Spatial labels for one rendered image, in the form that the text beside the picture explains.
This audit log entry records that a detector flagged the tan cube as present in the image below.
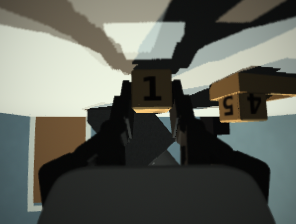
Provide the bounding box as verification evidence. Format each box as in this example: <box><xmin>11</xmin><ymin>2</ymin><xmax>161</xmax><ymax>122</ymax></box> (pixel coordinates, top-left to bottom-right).
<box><xmin>218</xmin><ymin>93</ymin><xmax>268</xmax><ymax>122</ymax></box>
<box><xmin>131</xmin><ymin>69</ymin><xmax>172</xmax><ymax>113</ymax></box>

